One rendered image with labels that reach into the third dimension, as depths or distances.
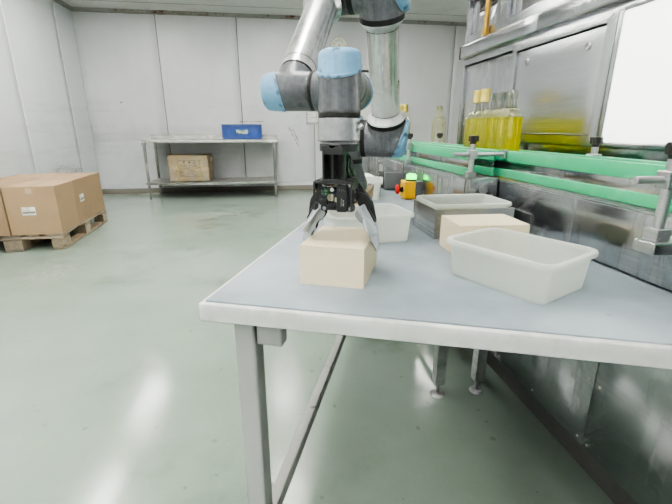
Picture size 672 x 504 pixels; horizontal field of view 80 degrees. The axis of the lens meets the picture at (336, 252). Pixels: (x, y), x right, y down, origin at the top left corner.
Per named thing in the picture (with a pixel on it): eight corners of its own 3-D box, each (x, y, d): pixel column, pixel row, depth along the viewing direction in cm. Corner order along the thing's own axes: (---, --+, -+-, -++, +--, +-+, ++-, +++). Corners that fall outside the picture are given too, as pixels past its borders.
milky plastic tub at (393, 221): (416, 247, 103) (418, 214, 101) (332, 253, 98) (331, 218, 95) (391, 231, 119) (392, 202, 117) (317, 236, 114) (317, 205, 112)
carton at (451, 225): (525, 256, 91) (530, 224, 89) (457, 258, 90) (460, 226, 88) (499, 242, 103) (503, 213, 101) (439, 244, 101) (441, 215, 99)
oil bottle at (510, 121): (516, 176, 130) (525, 106, 123) (500, 177, 129) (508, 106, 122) (506, 175, 135) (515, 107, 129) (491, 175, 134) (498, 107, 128)
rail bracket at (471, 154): (505, 177, 123) (510, 135, 120) (453, 178, 121) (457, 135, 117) (500, 176, 126) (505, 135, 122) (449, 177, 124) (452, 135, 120)
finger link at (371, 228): (372, 257, 73) (344, 215, 72) (377, 248, 79) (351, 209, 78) (386, 249, 72) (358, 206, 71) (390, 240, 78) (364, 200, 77)
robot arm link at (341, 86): (367, 53, 71) (357, 43, 63) (365, 118, 74) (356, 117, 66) (324, 55, 73) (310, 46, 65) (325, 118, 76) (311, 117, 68)
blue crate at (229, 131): (221, 139, 607) (220, 124, 601) (224, 138, 645) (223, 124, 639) (262, 139, 618) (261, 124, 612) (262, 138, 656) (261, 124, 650)
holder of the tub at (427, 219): (529, 235, 109) (534, 207, 107) (433, 239, 106) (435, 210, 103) (496, 221, 126) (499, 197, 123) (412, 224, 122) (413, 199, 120)
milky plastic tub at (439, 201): (512, 234, 108) (516, 202, 106) (433, 238, 105) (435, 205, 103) (481, 221, 125) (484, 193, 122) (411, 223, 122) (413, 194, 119)
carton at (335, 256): (300, 283, 76) (299, 245, 73) (323, 258, 90) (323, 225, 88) (363, 289, 73) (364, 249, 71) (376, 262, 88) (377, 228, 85)
